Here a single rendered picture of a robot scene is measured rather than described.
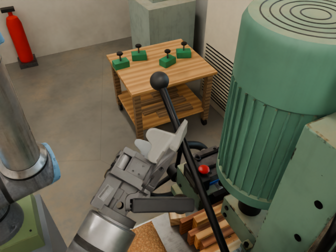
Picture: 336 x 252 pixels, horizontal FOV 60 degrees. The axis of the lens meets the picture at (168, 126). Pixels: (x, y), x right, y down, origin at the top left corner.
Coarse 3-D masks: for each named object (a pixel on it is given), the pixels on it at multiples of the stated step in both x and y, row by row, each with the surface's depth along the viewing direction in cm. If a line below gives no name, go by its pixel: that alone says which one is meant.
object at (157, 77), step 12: (156, 72) 51; (156, 84) 51; (168, 96) 51; (168, 108) 51; (180, 144) 50; (192, 156) 50; (192, 168) 50; (204, 192) 49; (204, 204) 49; (216, 228) 49; (216, 240) 49
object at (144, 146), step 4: (136, 140) 60; (140, 140) 61; (144, 140) 61; (136, 144) 60; (140, 144) 60; (144, 144) 60; (148, 144) 61; (140, 148) 59; (144, 148) 60; (148, 148) 60; (140, 152) 59; (144, 152) 59; (144, 156) 58
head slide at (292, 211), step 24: (312, 144) 33; (288, 168) 38; (312, 168) 35; (288, 192) 40; (312, 192) 36; (288, 216) 42; (312, 216) 37; (264, 240) 50; (288, 240) 43; (312, 240) 39
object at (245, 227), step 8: (224, 200) 67; (232, 200) 66; (224, 208) 69; (232, 208) 65; (224, 216) 69; (232, 216) 66; (240, 216) 64; (248, 216) 64; (256, 216) 64; (264, 216) 64; (232, 224) 68; (240, 224) 64; (248, 224) 62; (256, 224) 62; (240, 232) 65; (248, 232) 62; (256, 232) 61; (240, 240) 66
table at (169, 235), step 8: (176, 184) 94; (176, 192) 92; (160, 216) 82; (168, 216) 82; (160, 224) 80; (168, 224) 80; (160, 232) 79; (168, 232) 79; (176, 232) 79; (168, 240) 77; (176, 240) 77; (184, 240) 77; (168, 248) 75; (176, 248) 75; (184, 248) 75; (192, 248) 75
